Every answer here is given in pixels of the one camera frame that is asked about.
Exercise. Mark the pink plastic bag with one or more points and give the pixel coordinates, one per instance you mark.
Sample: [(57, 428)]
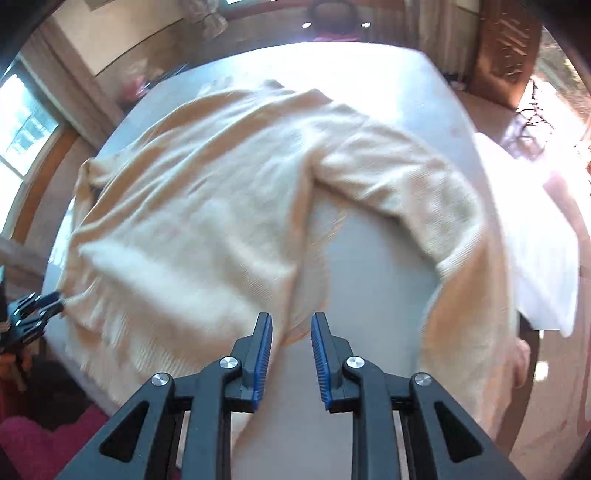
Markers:
[(135, 80)]

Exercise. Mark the beige side curtain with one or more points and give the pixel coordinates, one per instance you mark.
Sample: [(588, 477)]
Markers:
[(63, 76)]

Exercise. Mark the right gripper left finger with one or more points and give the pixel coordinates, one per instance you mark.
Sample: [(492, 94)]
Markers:
[(180, 425)]

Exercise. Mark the round-back chair pink cushion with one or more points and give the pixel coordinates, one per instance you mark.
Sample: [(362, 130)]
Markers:
[(333, 20)]

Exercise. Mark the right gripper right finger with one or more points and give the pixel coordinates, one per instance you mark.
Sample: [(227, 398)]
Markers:
[(401, 421)]

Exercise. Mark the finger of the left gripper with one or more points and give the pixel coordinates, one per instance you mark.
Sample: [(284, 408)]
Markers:
[(24, 331), (35, 307)]

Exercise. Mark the white cloth on right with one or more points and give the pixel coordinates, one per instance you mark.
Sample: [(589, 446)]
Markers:
[(543, 247)]

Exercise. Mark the cream knit sweater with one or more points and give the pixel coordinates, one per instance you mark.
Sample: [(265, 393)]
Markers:
[(183, 237)]

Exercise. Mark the carved wooden door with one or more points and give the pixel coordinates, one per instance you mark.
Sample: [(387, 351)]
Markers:
[(509, 40)]

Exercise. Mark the knotted grey curtain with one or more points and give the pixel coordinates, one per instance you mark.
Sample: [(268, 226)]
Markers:
[(204, 16)]

